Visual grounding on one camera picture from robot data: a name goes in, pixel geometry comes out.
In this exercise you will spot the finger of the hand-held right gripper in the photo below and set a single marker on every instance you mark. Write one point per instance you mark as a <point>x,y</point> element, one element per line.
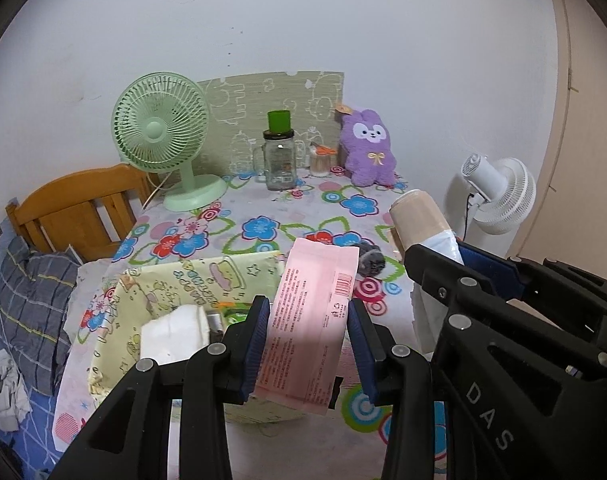
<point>493,270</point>
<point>483,340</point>

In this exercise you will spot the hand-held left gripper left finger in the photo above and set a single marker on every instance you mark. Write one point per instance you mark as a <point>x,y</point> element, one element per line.
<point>251,347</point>

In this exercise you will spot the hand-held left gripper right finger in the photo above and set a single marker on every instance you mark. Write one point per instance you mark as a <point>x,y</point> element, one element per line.
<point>361,352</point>

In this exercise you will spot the pink soft packet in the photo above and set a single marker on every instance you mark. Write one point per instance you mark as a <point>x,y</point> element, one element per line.
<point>308,320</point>

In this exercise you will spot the white soft packet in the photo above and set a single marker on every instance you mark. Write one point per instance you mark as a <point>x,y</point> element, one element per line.
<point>176,330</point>

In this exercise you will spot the yellow printed fabric basket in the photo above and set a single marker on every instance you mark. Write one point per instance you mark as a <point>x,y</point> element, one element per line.
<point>198,275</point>

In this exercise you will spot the beige and white bag roll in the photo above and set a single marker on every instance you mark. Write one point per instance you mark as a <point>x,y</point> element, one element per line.
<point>418,215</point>

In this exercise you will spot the white circulation fan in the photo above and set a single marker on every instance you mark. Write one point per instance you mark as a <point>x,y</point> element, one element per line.
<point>503,195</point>

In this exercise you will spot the small grey plush toy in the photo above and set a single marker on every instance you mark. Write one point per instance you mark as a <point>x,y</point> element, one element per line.
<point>371,260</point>

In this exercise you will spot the floral tablecloth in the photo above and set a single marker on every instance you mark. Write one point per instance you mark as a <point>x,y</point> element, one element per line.
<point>263,227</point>

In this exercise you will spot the beige door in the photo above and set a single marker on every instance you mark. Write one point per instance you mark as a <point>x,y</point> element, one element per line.
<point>583,135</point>

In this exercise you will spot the purple plush toy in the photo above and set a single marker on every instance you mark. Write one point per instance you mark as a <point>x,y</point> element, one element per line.
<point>368,150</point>

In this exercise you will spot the glass jar with black lid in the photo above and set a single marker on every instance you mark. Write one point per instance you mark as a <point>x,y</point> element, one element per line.
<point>279,165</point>

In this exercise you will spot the grey plaid pillow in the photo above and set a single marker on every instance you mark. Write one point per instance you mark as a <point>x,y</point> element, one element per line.
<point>33,300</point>

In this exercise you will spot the wooden chair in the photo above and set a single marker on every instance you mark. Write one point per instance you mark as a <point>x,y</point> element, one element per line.
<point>73,205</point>

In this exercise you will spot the blue patterned bedsheet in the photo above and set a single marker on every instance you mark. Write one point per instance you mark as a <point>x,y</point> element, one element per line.
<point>38,430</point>

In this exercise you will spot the green plastic cup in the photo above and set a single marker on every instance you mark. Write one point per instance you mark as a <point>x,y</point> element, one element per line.
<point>279,121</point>

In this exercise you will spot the green desk fan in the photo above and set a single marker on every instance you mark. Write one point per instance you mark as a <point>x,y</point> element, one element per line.
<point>156,130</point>

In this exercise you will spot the crumpled white grey cloth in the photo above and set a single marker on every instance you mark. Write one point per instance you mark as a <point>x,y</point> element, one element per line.
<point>6,390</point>

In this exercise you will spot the green patterned board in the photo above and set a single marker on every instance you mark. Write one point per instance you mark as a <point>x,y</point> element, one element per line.
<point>243,95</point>

